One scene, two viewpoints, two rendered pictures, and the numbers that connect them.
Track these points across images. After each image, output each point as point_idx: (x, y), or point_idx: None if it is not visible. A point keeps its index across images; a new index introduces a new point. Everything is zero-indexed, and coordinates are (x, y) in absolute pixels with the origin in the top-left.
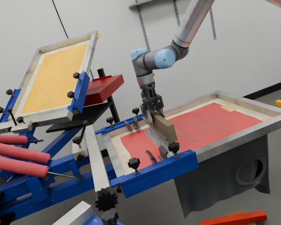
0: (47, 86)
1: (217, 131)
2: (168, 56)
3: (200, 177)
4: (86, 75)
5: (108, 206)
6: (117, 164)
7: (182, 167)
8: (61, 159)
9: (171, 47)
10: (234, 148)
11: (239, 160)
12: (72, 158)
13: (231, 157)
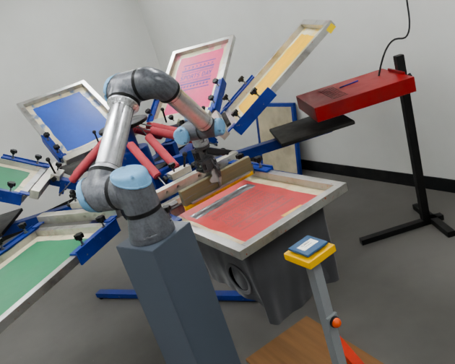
0: (264, 84)
1: (230, 223)
2: (177, 136)
3: (202, 248)
4: (269, 92)
5: (124, 216)
6: (173, 198)
7: None
8: None
9: (194, 126)
10: None
11: (227, 260)
12: None
13: (220, 251)
